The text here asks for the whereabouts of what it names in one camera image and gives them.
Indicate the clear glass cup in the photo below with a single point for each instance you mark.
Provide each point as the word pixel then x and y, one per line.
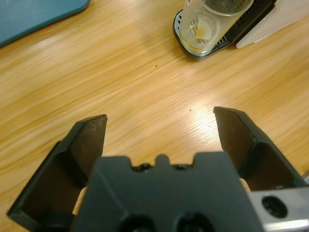
pixel 205 31

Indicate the silver drip tray grate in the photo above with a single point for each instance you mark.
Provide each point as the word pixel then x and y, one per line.
pixel 178 24

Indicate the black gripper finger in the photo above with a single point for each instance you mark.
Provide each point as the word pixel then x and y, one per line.
pixel 55 169
pixel 256 154

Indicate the teal plastic tray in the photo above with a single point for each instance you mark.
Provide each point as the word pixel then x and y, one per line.
pixel 31 17

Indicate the white capsule coffee machine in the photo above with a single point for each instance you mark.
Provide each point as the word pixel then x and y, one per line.
pixel 263 31

